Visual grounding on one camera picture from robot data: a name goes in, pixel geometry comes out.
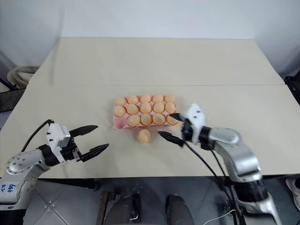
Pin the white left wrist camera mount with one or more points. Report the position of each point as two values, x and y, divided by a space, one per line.
57 136

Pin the dark rounded shape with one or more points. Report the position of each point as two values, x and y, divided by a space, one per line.
123 209
178 209

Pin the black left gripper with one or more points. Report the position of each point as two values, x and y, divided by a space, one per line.
71 151

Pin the white sneaker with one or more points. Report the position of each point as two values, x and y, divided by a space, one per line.
294 191

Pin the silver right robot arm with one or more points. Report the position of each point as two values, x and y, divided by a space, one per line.
243 159

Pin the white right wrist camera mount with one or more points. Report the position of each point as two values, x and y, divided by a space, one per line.
194 116

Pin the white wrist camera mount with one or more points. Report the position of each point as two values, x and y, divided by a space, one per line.
57 136
194 116

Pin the rusty metal bracket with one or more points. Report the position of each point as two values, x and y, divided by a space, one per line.
105 205

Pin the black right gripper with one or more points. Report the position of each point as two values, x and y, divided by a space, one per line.
187 131

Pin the beige egg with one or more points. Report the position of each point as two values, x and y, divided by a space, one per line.
146 119
120 101
171 121
119 110
145 98
132 99
133 120
169 98
170 107
144 136
158 98
145 107
158 118
132 109
158 107

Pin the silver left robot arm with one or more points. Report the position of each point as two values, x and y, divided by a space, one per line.
21 161

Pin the black metal stand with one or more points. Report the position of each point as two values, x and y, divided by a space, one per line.
293 89

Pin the pink egg carton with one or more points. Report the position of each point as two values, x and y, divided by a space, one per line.
119 123

